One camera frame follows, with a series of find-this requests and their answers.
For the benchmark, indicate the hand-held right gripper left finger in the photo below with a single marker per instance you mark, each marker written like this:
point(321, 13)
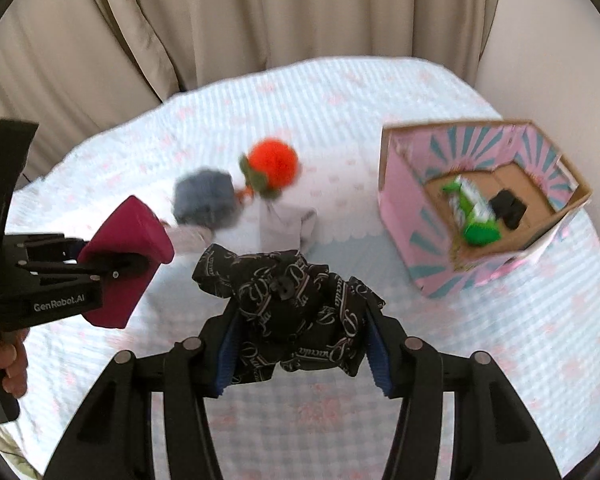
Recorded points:
point(226, 360)

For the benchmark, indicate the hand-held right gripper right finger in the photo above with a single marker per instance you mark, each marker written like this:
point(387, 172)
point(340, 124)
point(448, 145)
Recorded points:
point(380, 360)

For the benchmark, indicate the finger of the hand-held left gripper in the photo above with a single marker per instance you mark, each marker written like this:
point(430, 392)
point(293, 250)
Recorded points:
point(115, 266)

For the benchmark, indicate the magenta soft pouch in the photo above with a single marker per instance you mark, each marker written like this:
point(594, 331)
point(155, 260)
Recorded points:
point(130, 255)

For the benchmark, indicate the black printed cloth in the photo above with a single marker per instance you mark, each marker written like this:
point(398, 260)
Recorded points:
point(290, 310)

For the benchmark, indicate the pink cardboard box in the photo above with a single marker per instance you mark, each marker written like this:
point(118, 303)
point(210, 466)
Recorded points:
point(475, 210)

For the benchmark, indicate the black soft item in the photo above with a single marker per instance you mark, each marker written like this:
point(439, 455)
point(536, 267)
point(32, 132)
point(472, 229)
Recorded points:
point(508, 208)

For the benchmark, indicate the person's left hand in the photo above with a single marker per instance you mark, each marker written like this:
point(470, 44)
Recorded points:
point(5, 365)

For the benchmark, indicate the grey fuzzy plush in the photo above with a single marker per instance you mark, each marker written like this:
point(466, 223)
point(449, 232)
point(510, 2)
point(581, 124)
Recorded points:
point(205, 200)

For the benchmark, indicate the green plush toy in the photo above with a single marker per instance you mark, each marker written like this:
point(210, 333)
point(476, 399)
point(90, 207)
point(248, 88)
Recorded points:
point(472, 210)

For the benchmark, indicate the orange plush ball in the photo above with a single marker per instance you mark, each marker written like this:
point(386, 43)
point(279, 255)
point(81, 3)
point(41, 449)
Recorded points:
point(273, 161)

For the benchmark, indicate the beige curtain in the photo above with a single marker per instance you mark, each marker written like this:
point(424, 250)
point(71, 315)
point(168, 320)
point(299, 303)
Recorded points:
point(180, 20)

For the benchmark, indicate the white quilted blanket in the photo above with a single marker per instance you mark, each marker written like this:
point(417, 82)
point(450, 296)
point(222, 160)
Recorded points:
point(330, 110)

